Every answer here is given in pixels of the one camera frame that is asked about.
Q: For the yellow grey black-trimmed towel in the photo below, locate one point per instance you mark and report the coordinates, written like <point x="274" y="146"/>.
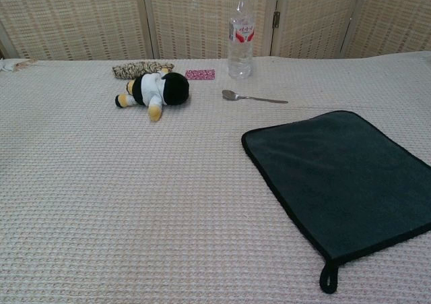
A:
<point x="340" y="182"/>

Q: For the metal spoon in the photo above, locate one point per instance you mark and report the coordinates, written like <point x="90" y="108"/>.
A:
<point x="230" y="95"/>

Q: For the black white yellow plush doll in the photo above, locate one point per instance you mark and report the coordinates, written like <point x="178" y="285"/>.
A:
<point x="148" y="90"/>

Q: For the clear plastic water bottle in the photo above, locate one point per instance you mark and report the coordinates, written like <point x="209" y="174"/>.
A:
<point x="240" y="51"/>

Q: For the beige waffle-weave tablecloth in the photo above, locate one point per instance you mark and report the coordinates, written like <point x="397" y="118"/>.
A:
<point x="134" y="199"/>

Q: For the patterned beige fabric pouch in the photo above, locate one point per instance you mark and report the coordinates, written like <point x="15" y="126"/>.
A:
<point x="131" y="69"/>

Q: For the woven folding screen panel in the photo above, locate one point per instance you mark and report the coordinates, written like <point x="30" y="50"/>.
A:
<point x="313" y="17"/>
<point x="394" y="17"/>
<point x="202" y="17"/>
<point x="74" y="17"/>

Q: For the metal screen hinge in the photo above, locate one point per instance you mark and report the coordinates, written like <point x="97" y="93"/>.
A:
<point x="276" y="19"/>

